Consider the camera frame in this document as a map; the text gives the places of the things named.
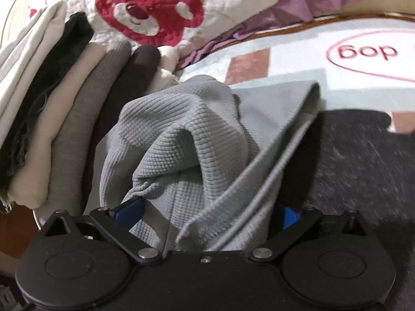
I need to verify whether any black folded garment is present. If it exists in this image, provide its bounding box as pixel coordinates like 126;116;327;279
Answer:
1;12;94;190

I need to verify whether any checkered cartoon floor mat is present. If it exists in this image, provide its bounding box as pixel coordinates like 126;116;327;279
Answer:
177;17;414;133

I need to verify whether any dark grey fuzzy garment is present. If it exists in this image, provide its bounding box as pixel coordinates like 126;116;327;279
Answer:
303;110;414;310

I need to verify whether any white quilt with red bears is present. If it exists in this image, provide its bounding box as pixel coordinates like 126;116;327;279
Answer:
0;0;415;72

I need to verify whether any grey folded garment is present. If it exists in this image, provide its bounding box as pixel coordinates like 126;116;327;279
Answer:
34;41;132;225

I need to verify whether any cream folded garment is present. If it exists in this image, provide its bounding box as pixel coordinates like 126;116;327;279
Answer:
146;46;179;94

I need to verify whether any beige folded garment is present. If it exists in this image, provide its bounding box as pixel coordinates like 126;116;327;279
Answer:
7;42;106;209

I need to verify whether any grey waffle knit garment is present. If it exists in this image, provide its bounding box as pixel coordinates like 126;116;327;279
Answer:
91;75;321;252

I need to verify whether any dark brown folded garment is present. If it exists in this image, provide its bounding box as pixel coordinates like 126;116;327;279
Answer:
82;44;161;208

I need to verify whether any white folded garment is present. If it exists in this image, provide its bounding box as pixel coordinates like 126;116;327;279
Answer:
1;1;67;142

